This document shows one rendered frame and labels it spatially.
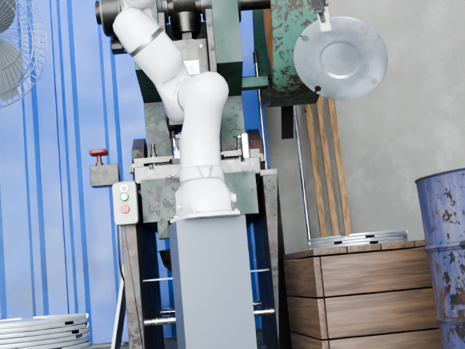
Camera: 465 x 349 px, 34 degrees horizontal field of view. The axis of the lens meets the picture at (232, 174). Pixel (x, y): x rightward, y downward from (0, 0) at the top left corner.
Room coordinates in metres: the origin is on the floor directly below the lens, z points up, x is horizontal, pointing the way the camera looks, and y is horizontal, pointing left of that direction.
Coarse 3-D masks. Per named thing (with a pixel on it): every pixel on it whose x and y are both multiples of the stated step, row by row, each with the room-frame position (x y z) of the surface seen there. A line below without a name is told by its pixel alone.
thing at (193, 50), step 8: (184, 40) 2.74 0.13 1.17; (192, 40) 2.75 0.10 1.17; (200, 40) 2.75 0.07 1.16; (184, 48) 2.74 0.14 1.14; (192, 48) 2.75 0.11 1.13; (200, 48) 2.75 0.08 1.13; (184, 56) 2.74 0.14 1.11; (192, 56) 2.75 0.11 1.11; (200, 56) 2.75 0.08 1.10; (208, 56) 2.75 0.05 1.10; (192, 64) 2.74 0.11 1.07; (200, 64) 2.75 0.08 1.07; (208, 64) 2.75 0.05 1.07; (192, 72) 2.74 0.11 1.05; (200, 72) 2.75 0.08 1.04
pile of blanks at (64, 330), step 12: (48, 324) 1.37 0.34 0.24; (60, 324) 1.39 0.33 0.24; (72, 324) 1.41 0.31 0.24; (84, 324) 1.46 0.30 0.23; (0, 336) 1.33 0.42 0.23; (12, 336) 1.34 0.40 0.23; (24, 336) 1.35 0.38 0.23; (36, 336) 1.35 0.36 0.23; (48, 336) 1.37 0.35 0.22; (60, 336) 1.39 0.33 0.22; (72, 336) 1.41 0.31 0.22; (84, 336) 1.45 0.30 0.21; (0, 348) 1.33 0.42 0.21; (12, 348) 1.42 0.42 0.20; (24, 348) 1.35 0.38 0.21; (36, 348) 1.36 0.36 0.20; (48, 348) 1.37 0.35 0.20; (60, 348) 1.45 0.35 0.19; (72, 348) 1.41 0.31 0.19; (84, 348) 1.45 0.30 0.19
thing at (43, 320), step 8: (0, 320) 1.61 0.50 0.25; (8, 320) 1.61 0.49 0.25; (16, 320) 1.49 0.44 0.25; (24, 320) 1.45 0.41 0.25; (32, 320) 1.44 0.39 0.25; (40, 320) 1.46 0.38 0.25; (48, 320) 1.37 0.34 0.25; (56, 320) 1.38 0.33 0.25; (64, 320) 1.40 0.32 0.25; (72, 320) 1.41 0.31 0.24; (0, 328) 1.33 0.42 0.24; (8, 328) 1.34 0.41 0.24
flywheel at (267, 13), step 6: (264, 12) 3.14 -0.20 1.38; (270, 12) 2.90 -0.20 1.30; (264, 18) 3.15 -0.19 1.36; (270, 18) 3.13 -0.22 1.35; (264, 24) 3.18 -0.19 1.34; (270, 24) 3.13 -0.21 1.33; (270, 30) 3.13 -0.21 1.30; (270, 36) 3.13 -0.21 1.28; (270, 42) 3.12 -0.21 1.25; (270, 48) 3.11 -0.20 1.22; (270, 54) 3.10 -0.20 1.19; (270, 60) 3.09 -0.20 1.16; (270, 66) 3.11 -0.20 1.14; (270, 72) 3.13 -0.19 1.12
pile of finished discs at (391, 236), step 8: (376, 232) 2.15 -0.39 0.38; (384, 232) 2.16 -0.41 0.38; (392, 232) 2.17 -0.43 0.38; (400, 232) 2.19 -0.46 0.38; (312, 240) 2.25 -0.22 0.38; (320, 240) 2.21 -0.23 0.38; (328, 240) 2.18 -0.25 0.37; (336, 240) 2.17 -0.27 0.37; (344, 240) 2.16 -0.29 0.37; (352, 240) 2.15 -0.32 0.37; (360, 240) 2.15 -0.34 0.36; (368, 240) 2.15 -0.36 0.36; (376, 240) 2.15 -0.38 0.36; (384, 240) 2.16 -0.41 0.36; (392, 240) 2.17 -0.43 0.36; (400, 240) 2.19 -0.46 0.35; (312, 248) 2.25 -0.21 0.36; (320, 248) 2.21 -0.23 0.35
